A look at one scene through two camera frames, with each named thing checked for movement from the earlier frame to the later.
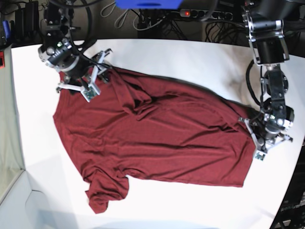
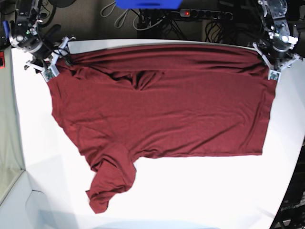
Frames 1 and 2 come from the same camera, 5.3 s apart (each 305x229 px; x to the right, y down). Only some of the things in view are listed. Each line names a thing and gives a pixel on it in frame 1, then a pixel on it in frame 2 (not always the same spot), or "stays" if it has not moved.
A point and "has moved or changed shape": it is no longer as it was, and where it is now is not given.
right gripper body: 262,143 to 277,61
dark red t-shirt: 153,127 has moved or changed shape
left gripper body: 84,79 to 43,64
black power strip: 200,13 stays
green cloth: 11,164 stays
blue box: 154,4 stays
